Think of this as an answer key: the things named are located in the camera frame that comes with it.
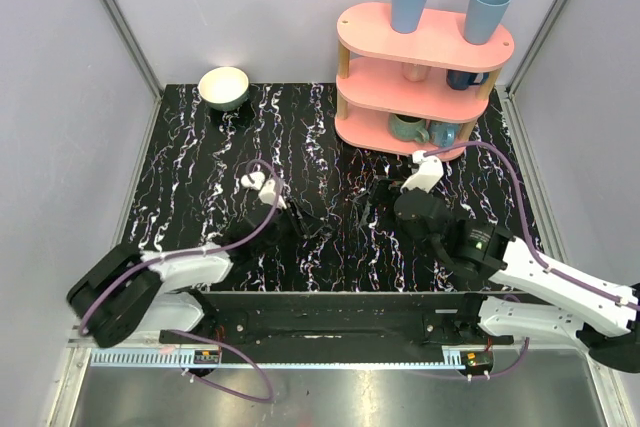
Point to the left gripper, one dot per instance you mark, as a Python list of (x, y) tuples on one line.
[(296, 219)]

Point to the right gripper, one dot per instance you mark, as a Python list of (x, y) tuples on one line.
[(384, 190)]

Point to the white earbud charging case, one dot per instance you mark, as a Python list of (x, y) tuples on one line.
[(254, 180)]

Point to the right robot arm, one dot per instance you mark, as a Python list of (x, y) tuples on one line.
[(596, 316)]

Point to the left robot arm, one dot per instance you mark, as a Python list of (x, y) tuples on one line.
[(130, 292)]

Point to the black marble mat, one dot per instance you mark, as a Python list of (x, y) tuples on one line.
[(188, 192)]

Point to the teal glazed mug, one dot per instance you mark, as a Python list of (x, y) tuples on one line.
[(409, 129)]

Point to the light blue butterfly mug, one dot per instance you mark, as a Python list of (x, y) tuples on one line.
[(442, 134)]

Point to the pink three-tier shelf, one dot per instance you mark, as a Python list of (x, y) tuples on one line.
[(370, 85)]

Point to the pink mug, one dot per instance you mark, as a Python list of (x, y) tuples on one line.
[(415, 72)]

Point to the dark blue mug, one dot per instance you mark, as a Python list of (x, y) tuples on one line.
[(461, 80)]

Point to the green white bowl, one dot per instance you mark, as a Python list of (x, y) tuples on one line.
[(224, 89)]

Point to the right blue tumbler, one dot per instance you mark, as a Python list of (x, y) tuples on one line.
[(482, 19)]

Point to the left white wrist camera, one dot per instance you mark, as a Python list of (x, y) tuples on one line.
[(271, 194)]

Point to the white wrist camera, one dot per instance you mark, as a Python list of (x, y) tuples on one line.
[(429, 172), (271, 194)]

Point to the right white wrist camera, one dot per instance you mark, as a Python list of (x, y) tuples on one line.
[(429, 172)]

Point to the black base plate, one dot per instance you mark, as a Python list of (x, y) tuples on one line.
[(433, 318)]

